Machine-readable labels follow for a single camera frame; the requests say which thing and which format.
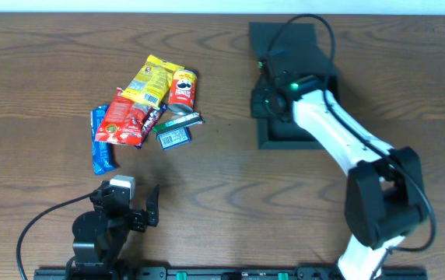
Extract black gift box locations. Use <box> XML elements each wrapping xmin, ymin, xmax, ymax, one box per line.
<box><xmin>249</xmin><ymin>22</ymin><xmax>329</xmax><ymax>149</ymax></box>

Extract red candy bag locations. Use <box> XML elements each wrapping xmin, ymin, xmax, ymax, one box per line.
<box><xmin>94</xmin><ymin>88</ymin><xmax>152</xmax><ymax>146</ymax></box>

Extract red Pringles can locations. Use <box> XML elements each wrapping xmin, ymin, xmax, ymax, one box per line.
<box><xmin>168</xmin><ymin>69</ymin><xmax>197</xmax><ymax>115</ymax></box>

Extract yellow snack bag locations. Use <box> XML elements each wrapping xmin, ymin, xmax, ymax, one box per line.
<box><xmin>121</xmin><ymin>54</ymin><xmax>184</xmax><ymax>109</ymax></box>

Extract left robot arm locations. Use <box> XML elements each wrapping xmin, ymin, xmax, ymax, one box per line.
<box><xmin>64</xmin><ymin>180</ymin><xmax>159</xmax><ymax>279</ymax></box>

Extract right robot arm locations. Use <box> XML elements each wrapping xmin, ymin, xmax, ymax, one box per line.
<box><xmin>252</xmin><ymin>55</ymin><xmax>436</xmax><ymax>279</ymax></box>

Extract green gum pack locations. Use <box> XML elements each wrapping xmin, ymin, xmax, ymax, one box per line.
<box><xmin>152</xmin><ymin>112</ymin><xmax>205</xmax><ymax>134</ymax></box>

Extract blue cookie packet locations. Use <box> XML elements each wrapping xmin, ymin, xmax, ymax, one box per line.
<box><xmin>90</xmin><ymin>105</ymin><xmax>117</xmax><ymax>176</ymax></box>

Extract blue small card box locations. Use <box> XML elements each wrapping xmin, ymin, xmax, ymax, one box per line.
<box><xmin>157</xmin><ymin>128</ymin><xmax>191</xmax><ymax>150</ymax></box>

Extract purple Dairy Milk bar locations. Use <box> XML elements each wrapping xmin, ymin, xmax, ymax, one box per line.
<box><xmin>135</xmin><ymin>103</ymin><xmax>167</xmax><ymax>149</ymax></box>

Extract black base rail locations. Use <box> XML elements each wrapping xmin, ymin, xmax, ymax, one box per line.
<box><xmin>33</xmin><ymin>265</ymin><xmax>428</xmax><ymax>280</ymax></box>

